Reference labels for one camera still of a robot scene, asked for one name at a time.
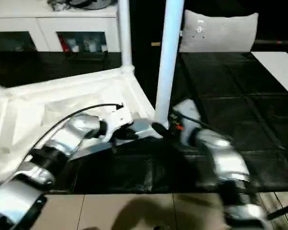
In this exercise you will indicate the white plastic table top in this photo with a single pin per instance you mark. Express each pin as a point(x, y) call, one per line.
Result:
point(48, 105)

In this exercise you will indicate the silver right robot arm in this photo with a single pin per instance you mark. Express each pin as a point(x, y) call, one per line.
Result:
point(225, 167)

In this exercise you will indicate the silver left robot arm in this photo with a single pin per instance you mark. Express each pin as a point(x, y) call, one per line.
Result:
point(57, 153)

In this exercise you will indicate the grey cushion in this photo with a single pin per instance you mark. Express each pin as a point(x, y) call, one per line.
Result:
point(221, 32)

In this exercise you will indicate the black cabinet with gold label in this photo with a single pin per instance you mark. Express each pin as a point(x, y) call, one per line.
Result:
point(149, 24)

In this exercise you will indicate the white flat board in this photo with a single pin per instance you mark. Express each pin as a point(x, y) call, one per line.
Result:
point(278, 72)

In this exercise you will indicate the black stand leg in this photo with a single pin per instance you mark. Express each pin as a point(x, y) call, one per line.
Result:
point(283, 211)

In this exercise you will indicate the white glass-door cabinet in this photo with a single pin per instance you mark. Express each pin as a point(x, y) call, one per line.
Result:
point(38, 26)

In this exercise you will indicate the dark round appliance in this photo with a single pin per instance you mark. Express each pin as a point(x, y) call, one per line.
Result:
point(84, 3)

